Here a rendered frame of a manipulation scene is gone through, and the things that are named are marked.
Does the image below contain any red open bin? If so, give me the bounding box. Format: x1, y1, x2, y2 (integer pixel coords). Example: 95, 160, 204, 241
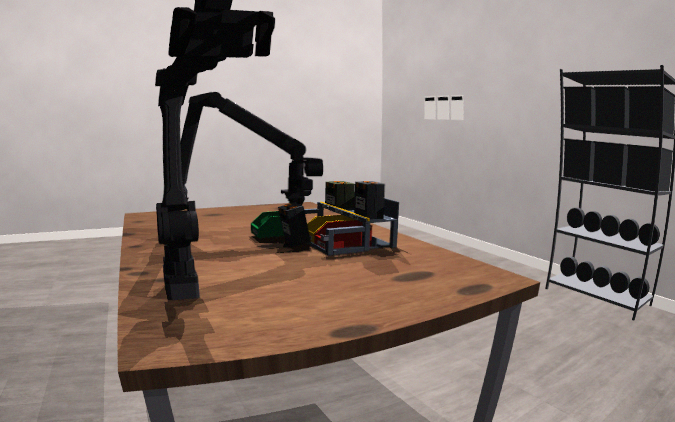
316, 220, 372, 249

